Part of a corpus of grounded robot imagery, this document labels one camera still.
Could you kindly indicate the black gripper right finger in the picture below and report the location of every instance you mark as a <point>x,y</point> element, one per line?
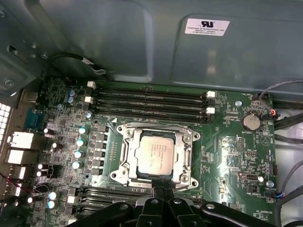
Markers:
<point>182,212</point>

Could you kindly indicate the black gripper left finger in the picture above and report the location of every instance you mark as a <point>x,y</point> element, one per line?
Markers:
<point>151,212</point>

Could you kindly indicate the thin metal locking lever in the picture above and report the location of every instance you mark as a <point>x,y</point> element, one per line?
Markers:
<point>139,185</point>
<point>154,124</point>

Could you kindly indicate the silver CPU chip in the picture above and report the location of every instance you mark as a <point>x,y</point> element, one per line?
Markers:
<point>155,156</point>

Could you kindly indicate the metal socket cover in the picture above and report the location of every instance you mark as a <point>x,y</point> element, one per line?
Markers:
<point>183,142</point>

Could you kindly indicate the CPU socket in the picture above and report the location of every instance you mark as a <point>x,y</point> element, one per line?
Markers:
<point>114,176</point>

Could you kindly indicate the green motherboard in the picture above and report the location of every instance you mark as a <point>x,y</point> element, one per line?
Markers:
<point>225,165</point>

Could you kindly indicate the silver coin battery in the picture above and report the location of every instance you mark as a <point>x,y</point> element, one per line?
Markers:
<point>251,121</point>

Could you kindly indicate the silver rear port block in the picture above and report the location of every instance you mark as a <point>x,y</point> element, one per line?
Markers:
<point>21,157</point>
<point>22,140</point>

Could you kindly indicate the blue serial port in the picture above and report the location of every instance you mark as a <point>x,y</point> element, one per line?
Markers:
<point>35,120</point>

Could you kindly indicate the black PC case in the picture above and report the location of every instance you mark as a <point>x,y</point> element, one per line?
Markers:
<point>118,47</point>

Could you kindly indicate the white case label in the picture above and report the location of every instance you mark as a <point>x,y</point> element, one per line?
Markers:
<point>207,27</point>

